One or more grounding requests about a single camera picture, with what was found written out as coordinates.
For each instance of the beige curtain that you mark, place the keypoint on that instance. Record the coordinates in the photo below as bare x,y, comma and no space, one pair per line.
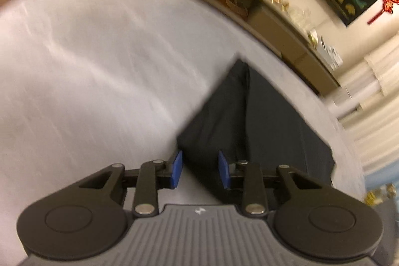
380,116

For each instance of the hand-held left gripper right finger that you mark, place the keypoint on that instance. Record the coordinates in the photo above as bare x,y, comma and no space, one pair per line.
223,171

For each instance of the glass tea jar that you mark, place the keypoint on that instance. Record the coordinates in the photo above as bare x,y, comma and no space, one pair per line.
380,194

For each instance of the small gold jar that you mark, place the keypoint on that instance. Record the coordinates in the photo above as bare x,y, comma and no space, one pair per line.
284,5

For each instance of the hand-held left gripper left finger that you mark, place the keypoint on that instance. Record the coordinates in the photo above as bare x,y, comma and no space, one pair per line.
176,169

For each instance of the gold tissue box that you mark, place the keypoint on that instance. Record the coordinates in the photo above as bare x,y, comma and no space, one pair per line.
312,36

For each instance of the lace covered standing air conditioner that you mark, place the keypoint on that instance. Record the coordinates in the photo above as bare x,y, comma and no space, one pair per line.
352,97

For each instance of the black pants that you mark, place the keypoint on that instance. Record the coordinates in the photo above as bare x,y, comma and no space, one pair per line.
265,122

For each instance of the white box with papers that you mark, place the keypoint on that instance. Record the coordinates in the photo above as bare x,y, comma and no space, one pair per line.
330,54

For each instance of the long grey tv cabinet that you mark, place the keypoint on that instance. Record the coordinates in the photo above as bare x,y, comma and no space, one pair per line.
274,32

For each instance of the red knot ornament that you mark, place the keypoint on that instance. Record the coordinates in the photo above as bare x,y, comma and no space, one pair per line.
388,4

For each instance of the group of clear glasses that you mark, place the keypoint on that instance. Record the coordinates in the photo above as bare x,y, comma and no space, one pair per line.
300,16

